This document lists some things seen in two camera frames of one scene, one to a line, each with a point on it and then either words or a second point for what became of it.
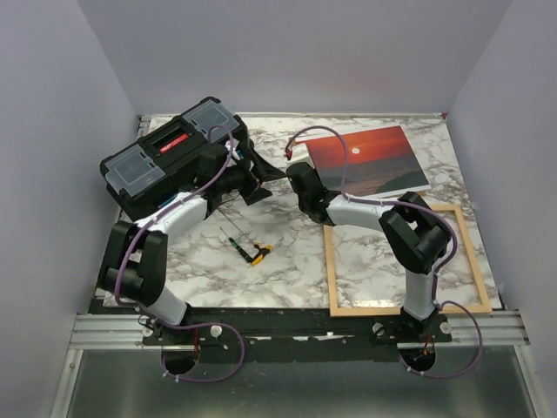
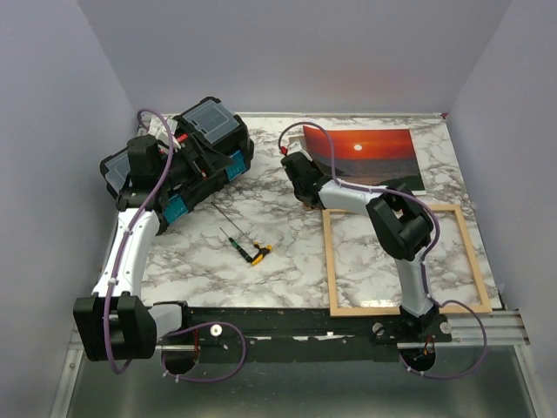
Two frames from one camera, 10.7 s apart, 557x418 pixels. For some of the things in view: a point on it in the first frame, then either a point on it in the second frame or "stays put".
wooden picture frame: x=329 y=232 stays put
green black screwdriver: x=238 y=248 stays put
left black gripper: x=250 y=193 to x=204 y=165
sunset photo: x=380 y=161 stays put
